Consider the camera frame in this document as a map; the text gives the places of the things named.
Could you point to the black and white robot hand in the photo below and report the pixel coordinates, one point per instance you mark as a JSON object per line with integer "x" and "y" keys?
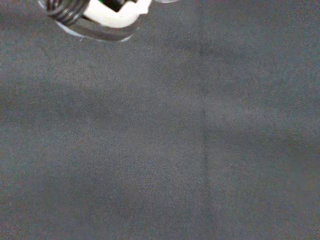
{"x": 112, "y": 17}

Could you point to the black bench cloth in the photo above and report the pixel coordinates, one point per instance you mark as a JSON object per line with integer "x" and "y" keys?
{"x": 160, "y": 140}

